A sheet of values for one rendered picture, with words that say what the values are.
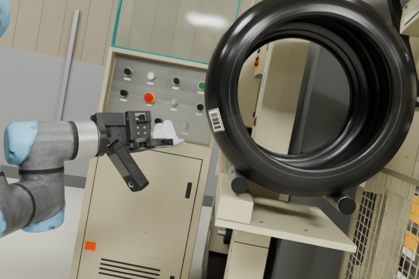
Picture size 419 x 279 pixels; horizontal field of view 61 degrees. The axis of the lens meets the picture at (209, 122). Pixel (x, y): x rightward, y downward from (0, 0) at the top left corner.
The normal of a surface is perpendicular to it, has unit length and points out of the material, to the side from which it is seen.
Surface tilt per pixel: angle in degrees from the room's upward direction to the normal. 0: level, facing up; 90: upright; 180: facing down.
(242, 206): 90
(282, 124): 90
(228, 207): 90
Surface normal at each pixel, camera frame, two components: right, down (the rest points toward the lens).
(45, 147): 0.59, 0.04
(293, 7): -0.07, -0.15
